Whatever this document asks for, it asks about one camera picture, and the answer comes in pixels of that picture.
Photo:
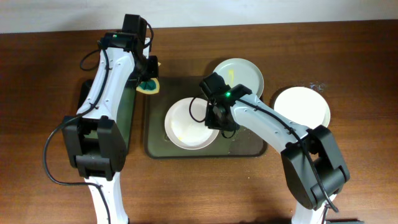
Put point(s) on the dark green water tray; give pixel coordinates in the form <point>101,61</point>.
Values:
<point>125,108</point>

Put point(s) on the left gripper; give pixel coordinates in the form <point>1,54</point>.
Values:
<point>153,73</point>

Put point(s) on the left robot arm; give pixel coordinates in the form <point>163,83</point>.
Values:
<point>97,137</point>

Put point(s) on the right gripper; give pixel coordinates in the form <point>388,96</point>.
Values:
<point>209,121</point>

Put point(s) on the grey round plate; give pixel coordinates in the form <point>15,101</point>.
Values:
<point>241,71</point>

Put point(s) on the yellow green sponge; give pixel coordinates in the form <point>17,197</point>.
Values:
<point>152,85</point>

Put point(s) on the white round plate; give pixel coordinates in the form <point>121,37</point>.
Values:
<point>183,130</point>

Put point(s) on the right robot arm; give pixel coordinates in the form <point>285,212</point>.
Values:
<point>314,167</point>

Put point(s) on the pink round plate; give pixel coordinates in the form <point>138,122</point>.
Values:
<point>304,106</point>

